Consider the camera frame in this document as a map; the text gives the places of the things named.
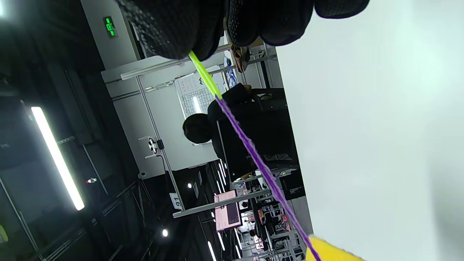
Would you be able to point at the purple thread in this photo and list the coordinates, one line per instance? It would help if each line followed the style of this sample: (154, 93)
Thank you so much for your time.
(261, 163)

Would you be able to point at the person's right hand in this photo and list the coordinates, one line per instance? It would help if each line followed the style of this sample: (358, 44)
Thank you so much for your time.
(174, 25)

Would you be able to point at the yellow felt square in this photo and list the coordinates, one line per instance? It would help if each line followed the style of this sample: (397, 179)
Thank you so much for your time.
(330, 252)

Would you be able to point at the green exit sign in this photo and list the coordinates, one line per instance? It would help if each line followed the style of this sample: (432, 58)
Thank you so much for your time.
(110, 27)

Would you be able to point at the brown cloth pieces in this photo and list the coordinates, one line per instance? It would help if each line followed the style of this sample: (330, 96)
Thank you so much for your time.
(240, 58)

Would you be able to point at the green plastic needle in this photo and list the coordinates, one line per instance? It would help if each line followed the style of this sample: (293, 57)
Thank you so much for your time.
(204, 74)

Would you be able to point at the white wall chart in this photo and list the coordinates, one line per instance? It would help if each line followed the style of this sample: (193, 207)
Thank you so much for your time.
(194, 98)

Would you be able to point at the pink screen monitor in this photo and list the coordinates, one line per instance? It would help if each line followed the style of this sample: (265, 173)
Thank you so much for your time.
(227, 214)

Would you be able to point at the white ceiling light tube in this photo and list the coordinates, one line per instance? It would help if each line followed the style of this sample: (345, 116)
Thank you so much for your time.
(58, 159)

